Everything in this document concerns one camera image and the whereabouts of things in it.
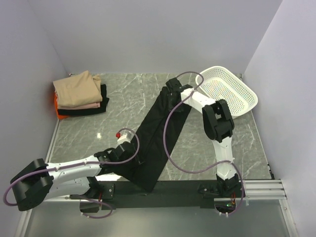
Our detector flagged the folded black t-shirt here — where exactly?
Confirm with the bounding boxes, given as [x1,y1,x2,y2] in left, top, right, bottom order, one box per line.
[58,84,109,117]

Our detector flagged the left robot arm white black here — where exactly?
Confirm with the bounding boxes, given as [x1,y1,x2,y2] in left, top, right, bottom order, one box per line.
[10,142,144,211]

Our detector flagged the folded pink t-shirt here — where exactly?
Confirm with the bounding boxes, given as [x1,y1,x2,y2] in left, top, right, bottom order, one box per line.
[58,102,101,110]

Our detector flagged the folded beige t-shirt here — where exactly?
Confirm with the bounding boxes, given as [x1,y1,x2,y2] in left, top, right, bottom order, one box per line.
[53,71,102,109]

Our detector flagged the aluminium rail frame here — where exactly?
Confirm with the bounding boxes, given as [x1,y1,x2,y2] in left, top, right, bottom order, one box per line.
[14,118,288,237]

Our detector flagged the black t-shirt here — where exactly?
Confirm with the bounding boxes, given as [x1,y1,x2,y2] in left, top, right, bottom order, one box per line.
[114,86,191,192]
[58,84,109,117]

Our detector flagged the white perforated plastic basket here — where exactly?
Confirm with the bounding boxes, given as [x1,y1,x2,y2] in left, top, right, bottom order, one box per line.
[195,66,258,118]

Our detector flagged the folded orange t-shirt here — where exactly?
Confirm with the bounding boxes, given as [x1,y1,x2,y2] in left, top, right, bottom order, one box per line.
[54,93,72,120]

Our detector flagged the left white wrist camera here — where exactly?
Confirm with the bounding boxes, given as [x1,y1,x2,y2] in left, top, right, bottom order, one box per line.
[116,131,132,145]

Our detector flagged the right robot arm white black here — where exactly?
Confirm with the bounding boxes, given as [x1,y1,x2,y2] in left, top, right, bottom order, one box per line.
[163,78,245,198]

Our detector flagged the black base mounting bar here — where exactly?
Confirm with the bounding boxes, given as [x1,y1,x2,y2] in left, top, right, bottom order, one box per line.
[69,180,247,213]

